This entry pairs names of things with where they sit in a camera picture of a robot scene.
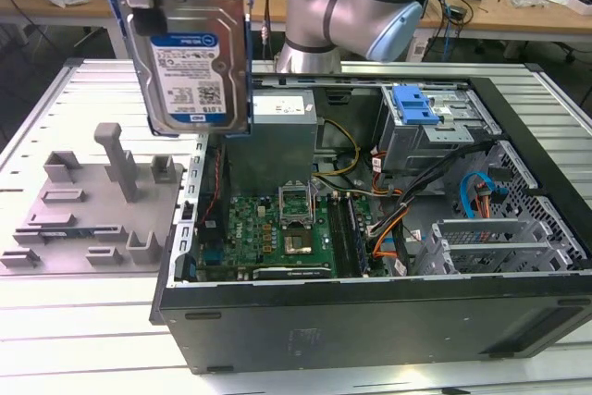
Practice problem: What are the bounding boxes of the green motherboard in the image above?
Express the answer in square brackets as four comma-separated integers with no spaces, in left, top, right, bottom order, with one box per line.
[196,191,385,283]

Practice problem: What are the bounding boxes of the orange power wire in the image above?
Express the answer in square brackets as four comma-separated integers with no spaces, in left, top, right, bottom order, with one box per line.
[474,184,500,220]

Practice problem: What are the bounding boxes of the blue data wire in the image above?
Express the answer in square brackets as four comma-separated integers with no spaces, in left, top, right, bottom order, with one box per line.
[457,171,505,220]

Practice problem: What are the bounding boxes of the long wooden desk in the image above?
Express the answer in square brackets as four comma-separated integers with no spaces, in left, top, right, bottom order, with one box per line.
[0,0,592,63]

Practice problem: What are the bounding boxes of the orange red wire bundle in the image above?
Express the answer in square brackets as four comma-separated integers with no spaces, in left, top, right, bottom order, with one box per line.
[369,209,417,260]

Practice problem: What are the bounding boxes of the blue plastic drive latch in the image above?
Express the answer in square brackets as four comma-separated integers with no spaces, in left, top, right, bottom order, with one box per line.
[391,84,439,127]

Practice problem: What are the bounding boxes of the grey parts rack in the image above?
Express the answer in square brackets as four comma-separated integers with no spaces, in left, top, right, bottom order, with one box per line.
[0,122,186,278]

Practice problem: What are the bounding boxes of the black RAM stick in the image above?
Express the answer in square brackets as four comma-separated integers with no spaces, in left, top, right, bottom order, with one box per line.
[328,194,358,278]
[346,195,372,276]

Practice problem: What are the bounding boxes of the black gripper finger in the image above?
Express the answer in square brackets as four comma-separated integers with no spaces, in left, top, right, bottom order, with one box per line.
[125,0,168,39]

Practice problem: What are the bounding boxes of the CPU socket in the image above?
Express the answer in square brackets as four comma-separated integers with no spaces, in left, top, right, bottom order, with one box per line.
[282,224,314,257]

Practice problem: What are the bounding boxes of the metal socket cover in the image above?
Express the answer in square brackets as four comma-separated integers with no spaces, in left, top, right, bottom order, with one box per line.
[277,184,318,229]

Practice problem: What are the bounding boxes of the grey optical drive cage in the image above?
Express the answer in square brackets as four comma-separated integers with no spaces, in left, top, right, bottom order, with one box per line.
[374,84,503,174]

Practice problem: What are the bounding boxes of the hard disk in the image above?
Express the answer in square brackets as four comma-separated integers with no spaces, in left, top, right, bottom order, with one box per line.
[105,0,254,138]

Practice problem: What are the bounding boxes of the blue network cable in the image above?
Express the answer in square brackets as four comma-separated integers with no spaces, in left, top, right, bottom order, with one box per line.
[441,0,454,52]

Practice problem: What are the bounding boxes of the black cable bundle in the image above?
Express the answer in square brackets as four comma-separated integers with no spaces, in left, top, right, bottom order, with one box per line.
[367,142,491,248]

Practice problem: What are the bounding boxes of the black open PC case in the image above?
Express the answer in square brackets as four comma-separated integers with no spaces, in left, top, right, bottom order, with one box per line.
[148,61,592,376]

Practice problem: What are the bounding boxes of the yellow power wires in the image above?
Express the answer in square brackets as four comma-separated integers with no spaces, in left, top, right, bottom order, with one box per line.
[314,119,362,179]

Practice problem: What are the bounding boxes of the RAM stick with blue label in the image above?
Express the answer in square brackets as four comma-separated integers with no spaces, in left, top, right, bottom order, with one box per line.
[40,228,96,238]

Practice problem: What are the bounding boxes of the grey power supply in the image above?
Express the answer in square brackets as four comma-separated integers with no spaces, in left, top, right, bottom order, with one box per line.
[220,89,320,195]

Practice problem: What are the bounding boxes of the black graphics card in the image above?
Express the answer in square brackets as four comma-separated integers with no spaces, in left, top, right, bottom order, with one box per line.
[252,265,334,281]

